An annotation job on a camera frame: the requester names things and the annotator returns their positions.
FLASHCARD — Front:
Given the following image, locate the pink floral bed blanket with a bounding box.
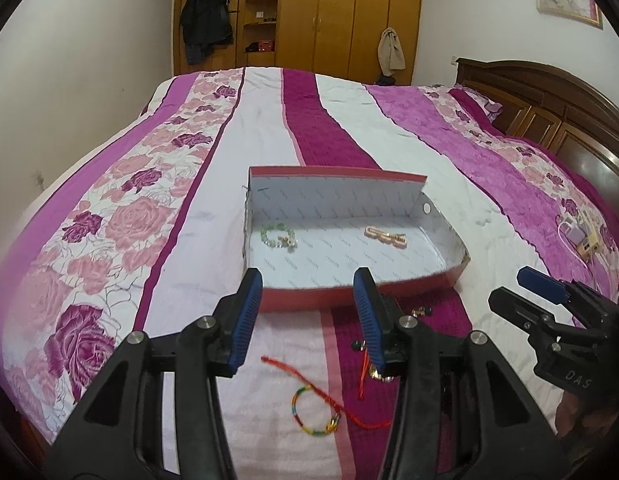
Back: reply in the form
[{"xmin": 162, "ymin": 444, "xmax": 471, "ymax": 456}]
[{"xmin": 0, "ymin": 66, "xmax": 619, "ymax": 480}]

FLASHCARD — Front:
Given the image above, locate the purple white charger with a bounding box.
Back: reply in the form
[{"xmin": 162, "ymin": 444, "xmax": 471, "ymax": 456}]
[{"xmin": 559, "ymin": 212, "xmax": 588, "ymax": 244}]

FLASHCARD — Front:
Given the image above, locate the wooden wardrobe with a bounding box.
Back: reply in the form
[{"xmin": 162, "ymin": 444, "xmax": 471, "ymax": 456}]
[{"xmin": 158, "ymin": 0, "xmax": 424, "ymax": 86}]

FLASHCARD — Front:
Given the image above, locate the dark wooden headboard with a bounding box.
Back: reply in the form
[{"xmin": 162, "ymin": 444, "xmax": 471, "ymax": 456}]
[{"xmin": 454, "ymin": 57, "xmax": 619, "ymax": 187}]

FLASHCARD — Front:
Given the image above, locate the beige hanging garment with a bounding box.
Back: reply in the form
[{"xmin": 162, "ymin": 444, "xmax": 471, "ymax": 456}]
[{"xmin": 378, "ymin": 26, "xmax": 406, "ymax": 76}]

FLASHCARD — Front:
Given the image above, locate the thin red string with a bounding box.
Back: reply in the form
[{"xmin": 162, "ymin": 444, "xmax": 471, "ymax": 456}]
[{"xmin": 260, "ymin": 356, "xmax": 393, "ymax": 431}]

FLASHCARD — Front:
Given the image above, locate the rainbow bead bracelet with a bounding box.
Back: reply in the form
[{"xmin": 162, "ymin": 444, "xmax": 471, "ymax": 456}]
[{"xmin": 290, "ymin": 384, "xmax": 341, "ymax": 435}]

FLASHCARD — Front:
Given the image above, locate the black hanging jacket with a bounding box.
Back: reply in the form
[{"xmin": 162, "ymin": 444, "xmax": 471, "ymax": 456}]
[{"xmin": 179, "ymin": 0, "xmax": 235, "ymax": 65}]

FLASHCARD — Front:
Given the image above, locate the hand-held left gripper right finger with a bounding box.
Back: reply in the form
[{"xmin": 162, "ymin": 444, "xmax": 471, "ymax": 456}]
[{"xmin": 353, "ymin": 267, "xmax": 580, "ymax": 480}]

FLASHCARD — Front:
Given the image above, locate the person's right hand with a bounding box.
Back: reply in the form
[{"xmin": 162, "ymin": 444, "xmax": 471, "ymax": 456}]
[{"xmin": 556, "ymin": 389, "xmax": 619, "ymax": 442}]

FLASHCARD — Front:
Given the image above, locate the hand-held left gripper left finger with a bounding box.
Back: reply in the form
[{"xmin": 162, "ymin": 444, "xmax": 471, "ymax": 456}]
[{"xmin": 42, "ymin": 267, "xmax": 264, "ymax": 480}]

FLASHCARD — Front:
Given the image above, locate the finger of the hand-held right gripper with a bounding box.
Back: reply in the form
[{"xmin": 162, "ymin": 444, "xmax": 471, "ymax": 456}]
[
  {"xmin": 517, "ymin": 266, "xmax": 578, "ymax": 307},
  {"xmin": 488, "ymin": 287, "xmax": 571, "ymax": 342}
]

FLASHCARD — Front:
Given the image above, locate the green bead bracelet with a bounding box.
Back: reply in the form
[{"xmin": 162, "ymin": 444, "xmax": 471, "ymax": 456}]
[{"xmin": 260, "ymin": 225, "xmax": 298, "ymax": 252}]

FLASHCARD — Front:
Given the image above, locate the red cardboard box white inside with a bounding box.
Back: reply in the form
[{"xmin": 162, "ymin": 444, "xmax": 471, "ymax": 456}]
[{"xmin": 243, "ymin": 165, "xmax": 471, "ymax": 313}]

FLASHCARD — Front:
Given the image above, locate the gold link bracelet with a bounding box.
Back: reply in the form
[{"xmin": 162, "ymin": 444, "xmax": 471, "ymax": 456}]
[{"xmin": 364, "ymin": 226, "xmax": 408, "ymax": 250}]

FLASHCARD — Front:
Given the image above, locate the white cable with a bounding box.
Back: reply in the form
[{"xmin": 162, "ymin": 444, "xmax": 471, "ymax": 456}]
[{"xmin": 558, "ymin": 222, "xmax": 599, "ymax": 287}]

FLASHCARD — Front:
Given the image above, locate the pink floral pillow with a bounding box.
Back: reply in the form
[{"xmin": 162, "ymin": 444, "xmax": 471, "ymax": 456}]
[{"xmin": 448, "ymin": 85, "xmax": 505, "ymax": 122}]

